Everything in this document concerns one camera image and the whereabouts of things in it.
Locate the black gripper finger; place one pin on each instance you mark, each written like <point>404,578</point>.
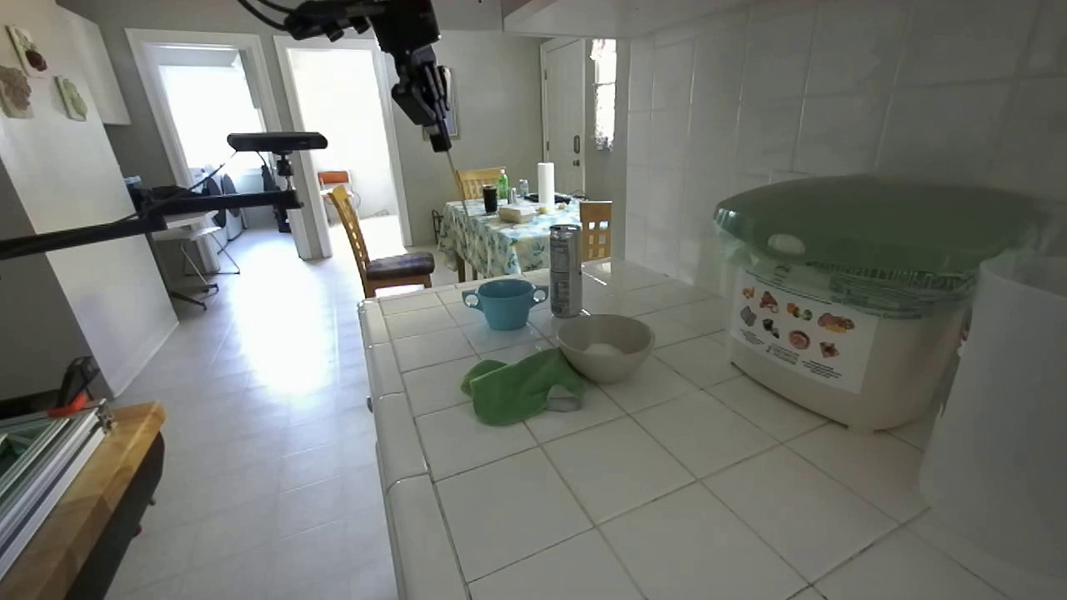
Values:
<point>440,134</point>

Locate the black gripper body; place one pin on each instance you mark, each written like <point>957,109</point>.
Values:
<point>409,31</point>

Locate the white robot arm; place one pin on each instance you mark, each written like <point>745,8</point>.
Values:
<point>326,19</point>

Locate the white bowl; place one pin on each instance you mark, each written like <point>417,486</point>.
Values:
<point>606,344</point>

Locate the white paper towel roll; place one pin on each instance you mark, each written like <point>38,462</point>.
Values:
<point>545,184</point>

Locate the dining table with tablecloth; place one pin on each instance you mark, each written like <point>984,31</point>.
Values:
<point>497,244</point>

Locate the silver metal can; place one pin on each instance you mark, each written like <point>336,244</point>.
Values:
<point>566,270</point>

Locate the blue ceramic cup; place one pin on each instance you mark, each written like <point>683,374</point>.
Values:
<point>505,303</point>

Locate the green cloth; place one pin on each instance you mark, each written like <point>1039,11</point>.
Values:
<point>512,390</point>

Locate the white appliance with green lid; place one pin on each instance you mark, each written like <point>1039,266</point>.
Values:
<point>848,295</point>

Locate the white cylindrical container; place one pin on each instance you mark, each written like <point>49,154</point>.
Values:
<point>994,469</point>

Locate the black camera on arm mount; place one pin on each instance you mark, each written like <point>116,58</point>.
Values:
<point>153,214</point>

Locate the wooden table with rail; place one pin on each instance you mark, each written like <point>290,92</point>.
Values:
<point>75,484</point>

